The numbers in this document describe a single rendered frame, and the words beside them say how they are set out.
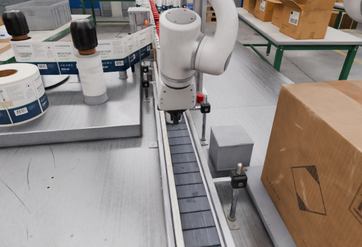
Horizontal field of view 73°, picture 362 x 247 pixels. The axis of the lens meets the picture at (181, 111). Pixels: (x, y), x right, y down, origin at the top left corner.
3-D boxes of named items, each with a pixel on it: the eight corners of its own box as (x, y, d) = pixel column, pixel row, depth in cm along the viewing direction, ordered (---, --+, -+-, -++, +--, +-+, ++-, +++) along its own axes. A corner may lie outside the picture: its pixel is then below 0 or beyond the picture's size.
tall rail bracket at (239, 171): (205, 215, 56) (209, 161, 48) (235, 212, 57) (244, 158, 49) (208, 228, 54) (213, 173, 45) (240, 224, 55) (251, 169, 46)
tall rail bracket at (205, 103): (185, 138, 82) (186, 94, 74) (206, 137, 83) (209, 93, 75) (187, 144, 79) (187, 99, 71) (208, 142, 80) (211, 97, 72)
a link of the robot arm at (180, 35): (203, 63, 60) (169, 53, 62) (211, 12, 50) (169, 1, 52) (190, 85, 55) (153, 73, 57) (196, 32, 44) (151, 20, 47)
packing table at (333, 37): (225, 54, 442) (230, 7, 403) (270, 54, 443) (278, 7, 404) (262, 118, 252) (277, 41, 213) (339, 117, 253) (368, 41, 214)
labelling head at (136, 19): (132, 54, 146) (127, 8, 133) (154, 53, 148) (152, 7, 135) (132, 62, 134) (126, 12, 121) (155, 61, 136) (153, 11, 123)
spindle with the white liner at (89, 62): (86, 95, 99) (70, 17, 84) (109, 94, 100) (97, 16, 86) (82, 105, 92) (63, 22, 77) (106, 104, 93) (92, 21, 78)
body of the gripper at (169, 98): (195, 63, 63) (192, 94, 71) (155, 66, 62) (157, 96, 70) (200, 84, 58) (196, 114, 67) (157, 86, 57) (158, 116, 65)
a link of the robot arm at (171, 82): (194, 56, 61) (193, 65, 64) (159, 57, 60) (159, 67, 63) (200, 79, 56) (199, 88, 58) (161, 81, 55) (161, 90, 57)
